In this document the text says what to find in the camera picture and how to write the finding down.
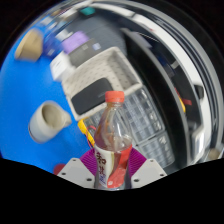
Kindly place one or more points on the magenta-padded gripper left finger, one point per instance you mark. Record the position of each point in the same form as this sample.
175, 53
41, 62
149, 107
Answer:
75, 171

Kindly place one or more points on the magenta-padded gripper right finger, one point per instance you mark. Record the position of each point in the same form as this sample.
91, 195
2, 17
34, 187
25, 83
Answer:
148, 171

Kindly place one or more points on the red-capped clear drink bottle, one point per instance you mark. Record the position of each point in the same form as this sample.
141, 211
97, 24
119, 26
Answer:
111, 143

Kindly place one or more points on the flat round red coaster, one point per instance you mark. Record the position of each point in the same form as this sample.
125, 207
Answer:
59, 168

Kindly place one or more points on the yellow and red multimeter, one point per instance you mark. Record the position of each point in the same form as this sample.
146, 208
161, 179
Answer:
85, 131

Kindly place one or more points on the beige ceramic mug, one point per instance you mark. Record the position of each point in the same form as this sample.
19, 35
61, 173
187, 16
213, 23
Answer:
43, 126

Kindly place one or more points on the yellow tool with red leads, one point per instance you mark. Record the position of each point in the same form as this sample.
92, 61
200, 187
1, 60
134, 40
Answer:
181, 103

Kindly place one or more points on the black rounded object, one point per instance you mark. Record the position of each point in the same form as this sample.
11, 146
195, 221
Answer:
199, 92

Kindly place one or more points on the white cardboard box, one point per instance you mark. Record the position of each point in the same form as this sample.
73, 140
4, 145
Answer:
60, 66

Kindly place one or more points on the white perforated tray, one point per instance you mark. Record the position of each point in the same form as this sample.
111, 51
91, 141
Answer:
106, 66

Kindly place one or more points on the dark grey upright box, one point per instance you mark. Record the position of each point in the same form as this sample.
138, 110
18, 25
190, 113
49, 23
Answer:
85, 53

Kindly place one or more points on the blue cardboard box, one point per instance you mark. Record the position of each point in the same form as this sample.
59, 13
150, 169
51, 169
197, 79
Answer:
52, 44

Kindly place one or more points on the purple plastic bag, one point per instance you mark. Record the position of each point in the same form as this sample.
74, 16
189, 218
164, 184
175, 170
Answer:
75, 41

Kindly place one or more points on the teal object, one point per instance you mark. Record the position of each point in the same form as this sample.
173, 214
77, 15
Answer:
87, 11

